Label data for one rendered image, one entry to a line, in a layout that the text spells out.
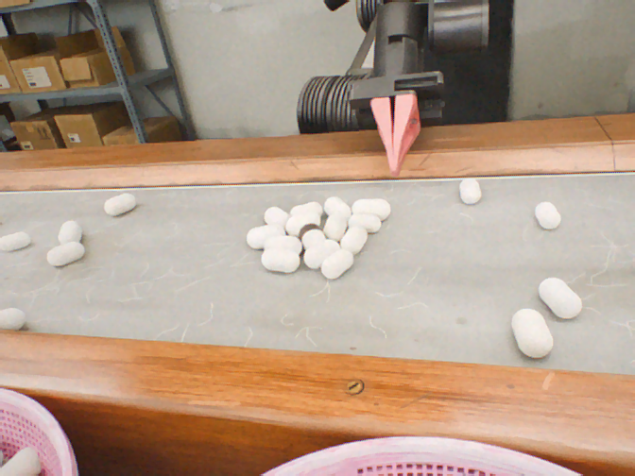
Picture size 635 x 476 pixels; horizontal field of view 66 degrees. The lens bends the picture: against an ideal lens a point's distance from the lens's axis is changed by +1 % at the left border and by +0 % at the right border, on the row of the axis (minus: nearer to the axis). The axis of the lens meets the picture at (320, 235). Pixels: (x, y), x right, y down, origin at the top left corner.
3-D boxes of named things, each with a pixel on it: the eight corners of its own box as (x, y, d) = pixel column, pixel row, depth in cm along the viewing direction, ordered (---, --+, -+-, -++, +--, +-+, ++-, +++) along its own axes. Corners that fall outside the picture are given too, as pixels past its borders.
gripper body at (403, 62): (442, 86, 49) (442, 26, 52) (345, 94, 52) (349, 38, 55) (444, 119, 55) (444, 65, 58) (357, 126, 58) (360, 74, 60)
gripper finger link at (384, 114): (438, 157, 47) (439, 75, 50) (366, 161, 49) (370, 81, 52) (441, 185, 53) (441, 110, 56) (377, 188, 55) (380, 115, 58)
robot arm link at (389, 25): (379, 30, 61) (372, -4, 56) (435, 24, 59) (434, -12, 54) (377, 77, 59) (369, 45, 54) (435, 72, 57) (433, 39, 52)
